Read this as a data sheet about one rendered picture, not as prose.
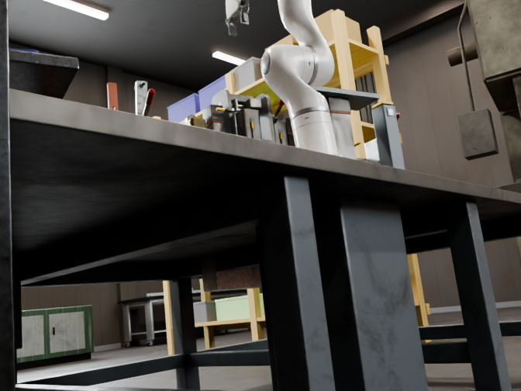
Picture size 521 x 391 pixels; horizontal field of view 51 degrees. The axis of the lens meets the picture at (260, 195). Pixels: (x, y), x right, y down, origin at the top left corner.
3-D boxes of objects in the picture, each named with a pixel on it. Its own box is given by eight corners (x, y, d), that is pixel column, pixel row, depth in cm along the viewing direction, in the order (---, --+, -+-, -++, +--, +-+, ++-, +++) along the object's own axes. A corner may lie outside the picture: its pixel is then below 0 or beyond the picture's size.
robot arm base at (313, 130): (367, 171, 161) (354, 112, 166) (329, 163, 147) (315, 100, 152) (316, 190, 173) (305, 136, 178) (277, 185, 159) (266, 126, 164)
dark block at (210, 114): (225, 224, 194) (214, 112, 202) (234, 221, 188) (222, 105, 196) (212, 225, 191) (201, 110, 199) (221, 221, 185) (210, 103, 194)
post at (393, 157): (400, 216, 221) (383, 112, 230) (414, 212, 215) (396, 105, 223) (386, 216, 217) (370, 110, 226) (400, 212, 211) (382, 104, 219)
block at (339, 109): (352, 216, 209) (336, 105, 217) (366, 212, 202) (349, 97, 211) (331, 217, 203) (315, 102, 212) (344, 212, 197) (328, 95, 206)
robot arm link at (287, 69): (337, 111, 162) (322, 39, 168) (282, 108, 154) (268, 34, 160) (317, 127, 173) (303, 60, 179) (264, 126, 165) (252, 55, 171)
